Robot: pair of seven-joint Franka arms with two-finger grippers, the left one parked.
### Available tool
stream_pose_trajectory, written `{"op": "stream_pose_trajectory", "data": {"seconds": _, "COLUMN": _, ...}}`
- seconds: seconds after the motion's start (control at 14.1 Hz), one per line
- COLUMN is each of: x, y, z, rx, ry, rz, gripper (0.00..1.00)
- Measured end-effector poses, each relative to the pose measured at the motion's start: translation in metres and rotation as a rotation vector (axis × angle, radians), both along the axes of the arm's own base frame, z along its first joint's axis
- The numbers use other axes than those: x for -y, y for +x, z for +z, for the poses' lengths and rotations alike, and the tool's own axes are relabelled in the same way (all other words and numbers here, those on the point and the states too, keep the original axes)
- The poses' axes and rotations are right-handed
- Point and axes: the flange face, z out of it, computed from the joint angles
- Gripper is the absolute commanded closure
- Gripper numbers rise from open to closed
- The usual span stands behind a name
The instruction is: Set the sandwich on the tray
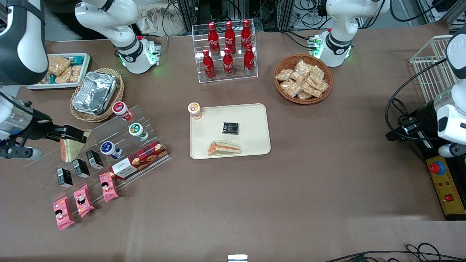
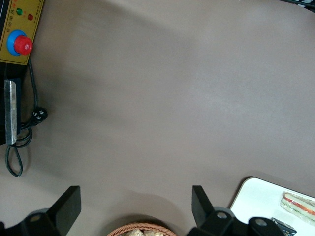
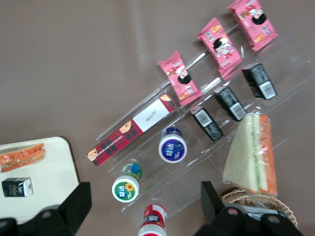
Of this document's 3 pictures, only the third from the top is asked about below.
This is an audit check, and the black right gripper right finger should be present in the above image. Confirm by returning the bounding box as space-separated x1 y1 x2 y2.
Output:
196 181 261 236

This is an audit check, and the red plaid cookie box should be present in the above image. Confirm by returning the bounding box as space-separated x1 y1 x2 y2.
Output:
87 94 177 167

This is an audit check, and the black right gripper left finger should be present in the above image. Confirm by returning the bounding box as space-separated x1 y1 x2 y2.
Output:
17 181 92 236

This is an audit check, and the red lid gum bottle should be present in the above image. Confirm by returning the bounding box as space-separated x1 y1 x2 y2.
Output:
137 204 168 236

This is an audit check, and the light oval wicker basket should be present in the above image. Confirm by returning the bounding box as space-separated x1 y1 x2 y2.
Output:
220 188 298 229

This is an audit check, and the triangle sandwich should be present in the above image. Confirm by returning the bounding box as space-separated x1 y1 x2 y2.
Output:
0 143 46 173
222 113 278 196

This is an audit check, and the clear acrylic stepped shelf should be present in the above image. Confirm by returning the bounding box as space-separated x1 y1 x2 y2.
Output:
95 24 315 219

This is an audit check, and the cream plastic tray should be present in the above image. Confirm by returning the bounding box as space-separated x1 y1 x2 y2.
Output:
0 137 80 224

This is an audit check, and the small black box gold print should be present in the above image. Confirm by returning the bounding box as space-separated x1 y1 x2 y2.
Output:
1 177 33 198

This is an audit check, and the pink cartoon snack pack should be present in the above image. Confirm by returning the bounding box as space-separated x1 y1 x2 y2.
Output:
196 17 242 79
157 49 203 107
226 0 279 52

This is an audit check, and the blue lid gum bottle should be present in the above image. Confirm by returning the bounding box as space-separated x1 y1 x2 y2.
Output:
158 126 188 164

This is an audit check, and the green lid gum bottle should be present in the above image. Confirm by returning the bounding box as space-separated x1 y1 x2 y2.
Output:
112 163 144 203

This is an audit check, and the small black barcode box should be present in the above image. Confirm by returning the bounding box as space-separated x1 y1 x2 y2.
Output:
190 106 224 142
213 86 248 122
242 62 278 100

